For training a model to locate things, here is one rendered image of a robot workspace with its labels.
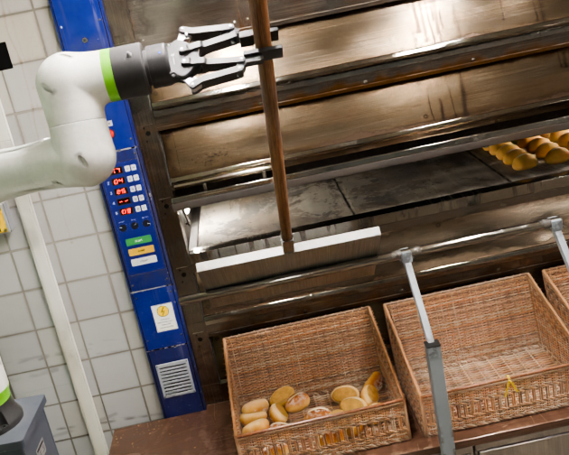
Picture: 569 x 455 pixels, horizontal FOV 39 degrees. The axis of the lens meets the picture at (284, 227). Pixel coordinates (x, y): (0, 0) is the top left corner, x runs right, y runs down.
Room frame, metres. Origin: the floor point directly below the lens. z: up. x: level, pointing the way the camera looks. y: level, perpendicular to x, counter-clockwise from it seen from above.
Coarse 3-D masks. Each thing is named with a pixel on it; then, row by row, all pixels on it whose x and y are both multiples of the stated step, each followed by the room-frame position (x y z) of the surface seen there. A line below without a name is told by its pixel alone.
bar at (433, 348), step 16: (528, 224) 2.31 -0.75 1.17; (544, 224) 2.31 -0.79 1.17; (560, 224) 2.30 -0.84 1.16; (448, 240) 2.31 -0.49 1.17; (464, 240) 2.30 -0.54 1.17; (480, 240) 2.30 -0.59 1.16; (560, 240) 2.28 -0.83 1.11; (368, 256) 2.31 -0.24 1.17; (384, 256) 2.30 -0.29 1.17; (400, 256) 2.30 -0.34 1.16; (304, 272) 2.30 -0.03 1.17; (320, 272) 2.29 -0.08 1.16; (336, 272) 2.30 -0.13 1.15; (224, 288) 2.30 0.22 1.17; (240, 288) 2.29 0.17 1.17; (256, 288) 2.29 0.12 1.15; (416, 288) 2.23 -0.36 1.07; (416, 304) 2.19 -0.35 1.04; (432, 336) 2.11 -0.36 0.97; (432, 352) 2.07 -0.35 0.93; (432, 368) 2.07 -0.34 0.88; (432, 384) 2.08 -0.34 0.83; (448, 416) 2.07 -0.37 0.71; (448, 432) 2.07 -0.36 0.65; (448, 448) 2.07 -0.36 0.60
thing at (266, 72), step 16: (256, 0) 1.33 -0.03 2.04; (256, 16) 1.36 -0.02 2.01; (256, 32) 1.40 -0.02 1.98; (256, 48) 1.44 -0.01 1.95; (272, 64) 1.47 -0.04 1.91; (272, 80) 1.51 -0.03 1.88; (272, 96) 1.55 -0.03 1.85; (272, 112) 1.59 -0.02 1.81; (272, 128) 1.64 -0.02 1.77; (272, 144) 1.69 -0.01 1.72; (272, 160) 1.75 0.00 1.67; (288, 208) 1.97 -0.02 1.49; (288, 224) 2.04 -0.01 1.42; (288, 240) 2.12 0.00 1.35
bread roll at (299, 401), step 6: (294, 396) 2.48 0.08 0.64; (300, 396) 2.48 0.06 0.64; (306, 396) 2.49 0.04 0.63; (288, 402) 2.47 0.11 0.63; (294, 402) 2.46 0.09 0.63; (300, 402) 2.47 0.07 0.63; (306, 402) 2.48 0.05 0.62; (288, 408) 2.46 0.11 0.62; (294, 408) 2.45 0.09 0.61; (300, 408) 2.46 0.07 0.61
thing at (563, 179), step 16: (544, 176) 2.72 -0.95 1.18; (560, 176) 2.69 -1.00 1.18; (464, 192) 2.72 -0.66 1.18; (480, 192) 2.69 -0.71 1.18; (496, 192) 2.68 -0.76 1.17; (512, 192) 2.68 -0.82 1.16; (528, 192) 2.68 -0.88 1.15; (400, 208) 2.70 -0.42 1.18; (416, 208) 2.68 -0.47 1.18; (432, 208) 2.68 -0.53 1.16; (448, 208) 2.68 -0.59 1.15; (320, 224) 2.70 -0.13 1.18; (336, 224) 2.67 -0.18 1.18; (352, 224) 2.67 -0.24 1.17; (368, 224) 2.67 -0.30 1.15; (240, 240) 2.70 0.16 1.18; (256, 240) 2.67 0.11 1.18; (272, 240) 2.67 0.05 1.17; (304, 240) 2.67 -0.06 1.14; (192, 256) 2.66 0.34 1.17; (208, 256) 2.66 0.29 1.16; (224, 256) 2.66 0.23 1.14
